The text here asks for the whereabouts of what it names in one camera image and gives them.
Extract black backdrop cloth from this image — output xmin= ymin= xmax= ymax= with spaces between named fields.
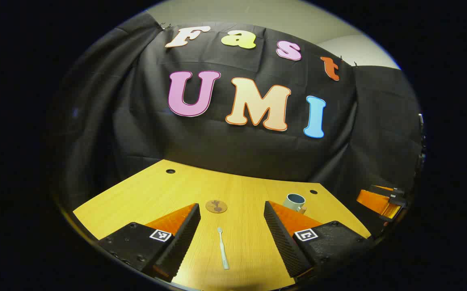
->
xmin=54 ymin=12 xmax=424 ymax=239

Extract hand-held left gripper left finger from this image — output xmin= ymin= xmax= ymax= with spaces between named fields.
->
xmin=98 ymin=203 xmax=201 ymax=283

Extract wooden desktop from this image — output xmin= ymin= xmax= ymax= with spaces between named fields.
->
xmin=73 ymin=159 xmax=371 ymax=291

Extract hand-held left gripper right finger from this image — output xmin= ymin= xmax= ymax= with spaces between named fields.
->
xmin=263 ymin=201 xmax=373 ymax=278

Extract light blue cup wooden handle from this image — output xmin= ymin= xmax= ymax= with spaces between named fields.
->
xmin=283 ymin=193 xmax=307 ymax=215

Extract round wooden coaster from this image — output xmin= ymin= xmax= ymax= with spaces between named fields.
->
xmin=205 ymin=200 xmax=228 ymax=214

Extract white toothbrush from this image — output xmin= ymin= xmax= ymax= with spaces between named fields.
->
xmin=217 ymin=227 xmax=230 ymax=270

